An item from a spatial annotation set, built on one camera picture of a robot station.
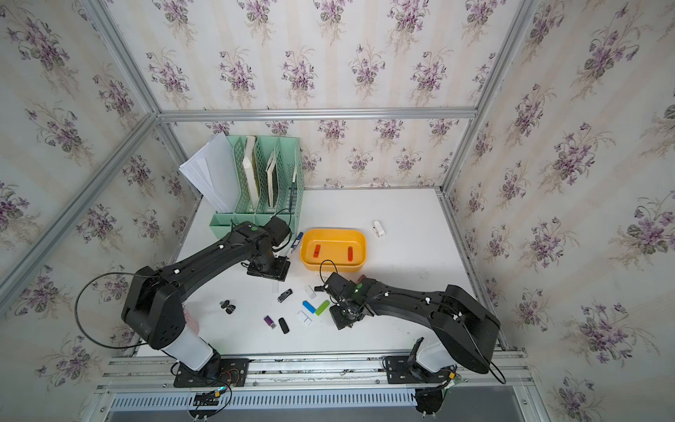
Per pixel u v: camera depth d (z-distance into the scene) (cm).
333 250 98
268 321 83
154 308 43
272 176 99
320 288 90
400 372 73
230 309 84
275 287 91
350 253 98
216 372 67
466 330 44
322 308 86
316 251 99
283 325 82
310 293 89
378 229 104
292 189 118
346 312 60
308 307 86
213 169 96
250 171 95
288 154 108
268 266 71
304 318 83
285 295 88
